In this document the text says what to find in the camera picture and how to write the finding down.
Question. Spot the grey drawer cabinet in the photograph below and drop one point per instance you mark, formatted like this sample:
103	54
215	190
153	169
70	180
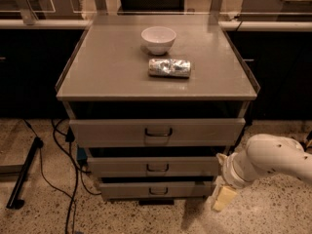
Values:
152	100

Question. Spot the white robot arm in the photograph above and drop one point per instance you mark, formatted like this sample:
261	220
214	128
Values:
263	156

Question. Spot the grey drawer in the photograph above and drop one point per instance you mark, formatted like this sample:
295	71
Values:
154	166
146	190
156	132

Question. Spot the crumpled silver can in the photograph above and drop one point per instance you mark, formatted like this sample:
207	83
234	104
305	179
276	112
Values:
169	67

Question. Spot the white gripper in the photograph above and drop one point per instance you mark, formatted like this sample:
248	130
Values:
229	173

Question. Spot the grey top drawer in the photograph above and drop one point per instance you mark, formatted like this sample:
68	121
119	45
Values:
156	132

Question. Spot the blue box behind cabinet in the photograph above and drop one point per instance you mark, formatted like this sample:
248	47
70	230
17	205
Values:
81	156

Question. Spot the white ceramic bowl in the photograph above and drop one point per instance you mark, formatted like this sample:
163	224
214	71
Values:
158	39

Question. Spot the grey middle drawer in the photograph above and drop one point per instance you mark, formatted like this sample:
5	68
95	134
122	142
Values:
154	166

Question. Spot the grey bottom drawer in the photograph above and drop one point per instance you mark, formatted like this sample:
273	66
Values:
146	190

